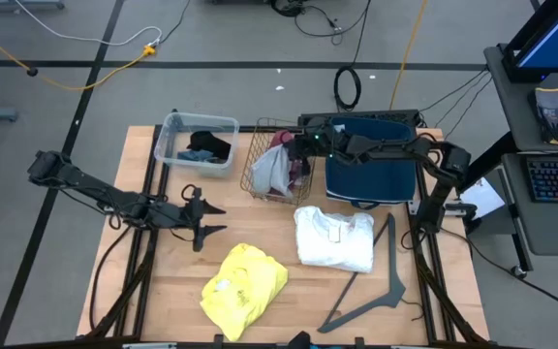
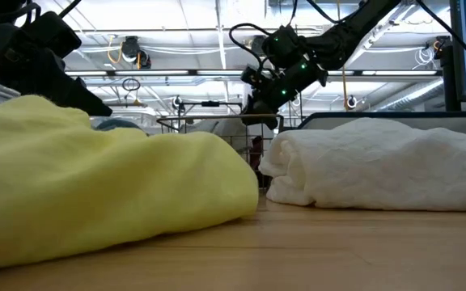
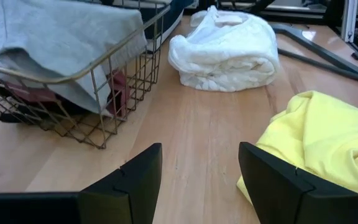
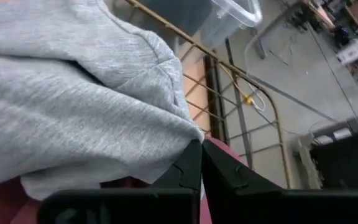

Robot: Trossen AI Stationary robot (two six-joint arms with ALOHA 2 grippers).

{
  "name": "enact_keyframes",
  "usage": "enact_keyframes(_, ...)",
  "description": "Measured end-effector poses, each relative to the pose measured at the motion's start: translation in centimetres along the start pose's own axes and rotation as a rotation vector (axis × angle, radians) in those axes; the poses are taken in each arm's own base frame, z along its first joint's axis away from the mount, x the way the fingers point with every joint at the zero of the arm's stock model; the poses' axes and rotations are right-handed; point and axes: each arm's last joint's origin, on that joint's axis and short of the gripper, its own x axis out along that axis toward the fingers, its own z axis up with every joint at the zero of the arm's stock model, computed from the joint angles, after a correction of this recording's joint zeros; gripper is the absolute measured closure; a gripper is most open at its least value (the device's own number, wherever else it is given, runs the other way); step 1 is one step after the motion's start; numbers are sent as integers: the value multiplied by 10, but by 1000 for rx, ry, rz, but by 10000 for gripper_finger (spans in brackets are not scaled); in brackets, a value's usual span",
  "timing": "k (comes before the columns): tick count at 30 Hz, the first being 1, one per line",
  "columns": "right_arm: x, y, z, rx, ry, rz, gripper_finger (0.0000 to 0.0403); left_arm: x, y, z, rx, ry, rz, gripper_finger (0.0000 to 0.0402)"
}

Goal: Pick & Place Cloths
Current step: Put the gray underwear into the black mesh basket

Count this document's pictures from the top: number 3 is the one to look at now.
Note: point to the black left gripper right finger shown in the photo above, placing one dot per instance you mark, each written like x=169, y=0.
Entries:
x=291, y=196

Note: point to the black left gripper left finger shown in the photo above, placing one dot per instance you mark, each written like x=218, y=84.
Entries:
x=129, y=196

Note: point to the yellow cloth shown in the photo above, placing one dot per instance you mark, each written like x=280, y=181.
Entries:
x=328, y=140

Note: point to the grey-green cloth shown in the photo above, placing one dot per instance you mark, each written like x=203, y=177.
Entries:
x=73, y=93

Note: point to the black sock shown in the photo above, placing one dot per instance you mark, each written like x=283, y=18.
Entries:
x=9, y=117

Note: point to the white fluffy towel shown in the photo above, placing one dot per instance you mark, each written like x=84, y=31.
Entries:
x=225, y=56

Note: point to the light grey cloth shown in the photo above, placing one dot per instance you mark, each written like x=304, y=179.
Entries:
x=67, y=34

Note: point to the grey clothes hanger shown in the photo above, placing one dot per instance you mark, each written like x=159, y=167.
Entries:
x=322, y=51

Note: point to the silver aluminium post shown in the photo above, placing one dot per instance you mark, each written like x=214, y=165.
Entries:
x=349, y=21

